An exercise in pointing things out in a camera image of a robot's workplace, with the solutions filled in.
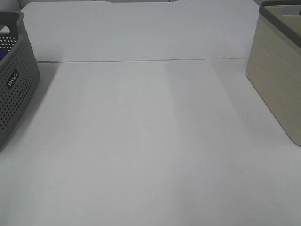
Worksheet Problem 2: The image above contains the blue microfibre towel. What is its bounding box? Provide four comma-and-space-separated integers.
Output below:
0, 48, 7, 61

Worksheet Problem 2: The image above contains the beige storage bin grey rim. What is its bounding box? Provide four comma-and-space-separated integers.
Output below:
246, 0, 301, 146

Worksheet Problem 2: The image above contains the grey perforated plastic basket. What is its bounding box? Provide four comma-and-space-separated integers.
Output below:
0, 11, 40, 146

